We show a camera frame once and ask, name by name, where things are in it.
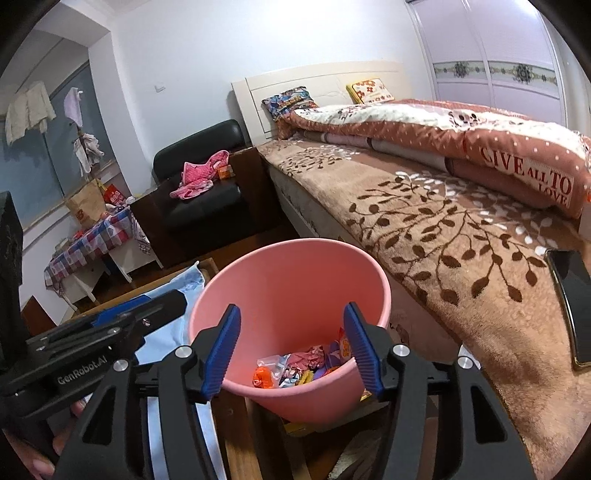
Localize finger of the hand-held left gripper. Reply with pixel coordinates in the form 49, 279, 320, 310
115, 290, 188, 342
90, 294, 155, 329

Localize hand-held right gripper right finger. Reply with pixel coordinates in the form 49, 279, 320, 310
342, 302, 539, 480

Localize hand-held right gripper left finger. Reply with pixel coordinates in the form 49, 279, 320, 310
53, 304, 242, 480

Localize golden snack wrapper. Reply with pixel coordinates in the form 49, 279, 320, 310
338, 328, 357, 365

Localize pink patterned wrapper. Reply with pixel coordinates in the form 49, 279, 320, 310
288, 345, 326, 370

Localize clear plastic wrapper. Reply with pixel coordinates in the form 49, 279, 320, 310
259, 354, 296, 386

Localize pink plastic bucket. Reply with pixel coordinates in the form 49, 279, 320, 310
188, 237, 392, 423

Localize person's left hand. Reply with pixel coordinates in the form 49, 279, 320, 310
4, 399, 88, 478

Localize white side table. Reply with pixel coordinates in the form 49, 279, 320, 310
60, 240, 162, 305

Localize white patterned cloth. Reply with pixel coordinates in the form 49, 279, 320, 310
130, 213, 154, 256

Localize black leather armchair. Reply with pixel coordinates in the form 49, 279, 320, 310
131, 119, 278, 268

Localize brown paper bag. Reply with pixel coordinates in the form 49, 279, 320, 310
65, 180, 108, 227

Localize pink cloth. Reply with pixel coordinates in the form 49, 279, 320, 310
169, 150, 230, 200

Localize bed with brown blanket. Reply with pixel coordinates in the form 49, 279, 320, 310
256, 138, 591, 480

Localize hanging white rags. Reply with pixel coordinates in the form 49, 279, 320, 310
73, 134, 106, 171

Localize blue window blind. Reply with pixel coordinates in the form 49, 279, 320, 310
0, 60, 100, 232

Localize hanging purple cloth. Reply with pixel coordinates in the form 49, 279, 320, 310
64, 87, 85, 129

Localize black smartphone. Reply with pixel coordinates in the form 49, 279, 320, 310
544, 249, 591, 370

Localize hanging white jacket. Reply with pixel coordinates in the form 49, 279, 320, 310
4, 82, 57, 145

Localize dotted pink quilt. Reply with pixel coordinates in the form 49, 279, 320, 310
277, 98, 591, 220

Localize colourful printed pillow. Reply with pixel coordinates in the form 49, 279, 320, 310
262, 87, 319, 123

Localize yellow flower pillow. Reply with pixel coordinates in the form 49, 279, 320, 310
346, 78, 395, 104

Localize cream wooden bed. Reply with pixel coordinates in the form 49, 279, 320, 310
231, 61, 416, 243

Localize white wardrobe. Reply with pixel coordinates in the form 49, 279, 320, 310
406, 0, 591, 134

